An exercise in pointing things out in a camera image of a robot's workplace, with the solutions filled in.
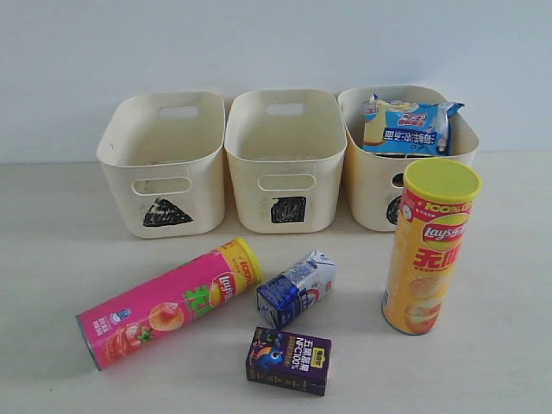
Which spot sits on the blue instant noodle packet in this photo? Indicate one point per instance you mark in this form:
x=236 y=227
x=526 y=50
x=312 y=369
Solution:
x=397 y=128

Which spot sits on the pink Lays chips can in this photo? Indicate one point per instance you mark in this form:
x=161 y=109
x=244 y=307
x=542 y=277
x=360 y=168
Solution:
x=122 y=325

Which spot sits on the middle cream plastic bin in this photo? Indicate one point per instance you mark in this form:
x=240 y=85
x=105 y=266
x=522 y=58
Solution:
x=285 y=151

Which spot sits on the blue white milk carton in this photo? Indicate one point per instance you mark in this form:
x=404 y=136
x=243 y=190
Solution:
x=285 y=297

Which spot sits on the left cream plastic bin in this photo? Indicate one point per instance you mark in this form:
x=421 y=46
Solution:
x=162 y=155

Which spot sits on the purple juice carton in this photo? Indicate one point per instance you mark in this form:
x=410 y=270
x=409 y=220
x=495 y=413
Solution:
x=289 y=360

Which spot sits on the yellow Lays chips can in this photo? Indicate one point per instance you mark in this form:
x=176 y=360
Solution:
x=434 y=209

